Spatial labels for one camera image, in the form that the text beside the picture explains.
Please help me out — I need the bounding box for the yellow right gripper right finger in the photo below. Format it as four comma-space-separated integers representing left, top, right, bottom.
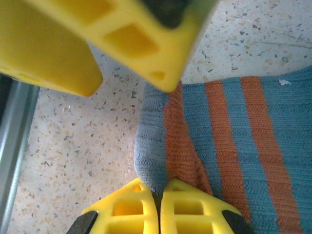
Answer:
159, 177, 256, 234

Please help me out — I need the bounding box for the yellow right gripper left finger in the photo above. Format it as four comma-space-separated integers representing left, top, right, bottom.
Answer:
65, 177, 160, 234

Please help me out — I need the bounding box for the blue orange striped sock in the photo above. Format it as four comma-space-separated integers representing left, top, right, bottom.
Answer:
134, 65, 312, 234

